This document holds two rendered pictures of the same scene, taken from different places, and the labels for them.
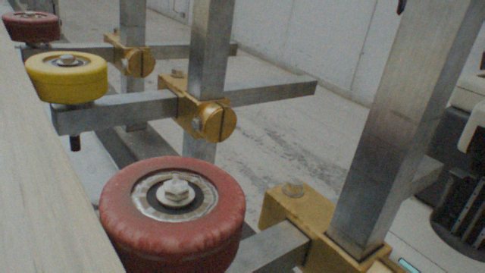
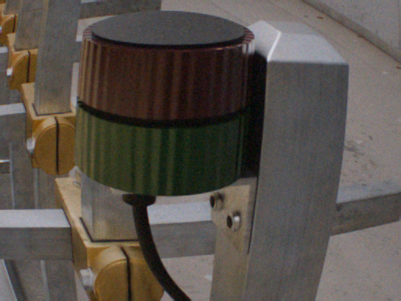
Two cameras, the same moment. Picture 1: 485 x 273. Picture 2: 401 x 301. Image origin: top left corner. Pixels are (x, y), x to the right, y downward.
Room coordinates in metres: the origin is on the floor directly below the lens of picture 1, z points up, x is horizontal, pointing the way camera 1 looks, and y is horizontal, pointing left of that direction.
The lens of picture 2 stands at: (1.21, 0.97, 1.25)
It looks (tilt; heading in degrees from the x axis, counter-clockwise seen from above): 21 degrees down; 22
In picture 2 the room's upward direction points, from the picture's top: 4 degrees clockwise
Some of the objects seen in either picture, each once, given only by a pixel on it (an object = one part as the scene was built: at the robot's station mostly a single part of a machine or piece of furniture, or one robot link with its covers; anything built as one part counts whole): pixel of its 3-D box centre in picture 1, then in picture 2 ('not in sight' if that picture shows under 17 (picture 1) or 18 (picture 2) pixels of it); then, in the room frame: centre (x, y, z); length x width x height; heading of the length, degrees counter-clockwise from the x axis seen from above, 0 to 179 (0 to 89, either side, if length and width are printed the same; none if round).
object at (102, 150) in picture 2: not in sight; (158, 128); (1.49, 1.09, 1.14); 0.06 x 0.06 x 0.02
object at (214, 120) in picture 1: (194, 105); not in sight; (0.42, 0.07, 0.84); 0.14 x 0.06 x 0.05; 42
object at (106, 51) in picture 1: (146, 51); not in sight; (0.65, 0.22, 0.84); 0.43 x 0.03 x 0.04; 132
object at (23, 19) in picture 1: (34, 48); not in sight; (0.52, 0.36, 0.85); 0.08 x 0.08 x 0.11
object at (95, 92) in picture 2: not in sight; (163, 58); (1.49, 1.09, 1.16); 0.06 x 0.06 x 0.02
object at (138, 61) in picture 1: (128, 54); not in sight; (0.61, 0.24, 0.84); 0.14 x 0.06 x 0.05; 42
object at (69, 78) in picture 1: (71, 105); not in sight; (0.33, 0.20, 0.85); 0.08 x 0.08 x 0.11
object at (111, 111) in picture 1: (214, 98); not in sight; (0.46, 0.05, 0.84); 0.43 x 0.03 x 0.04; 132
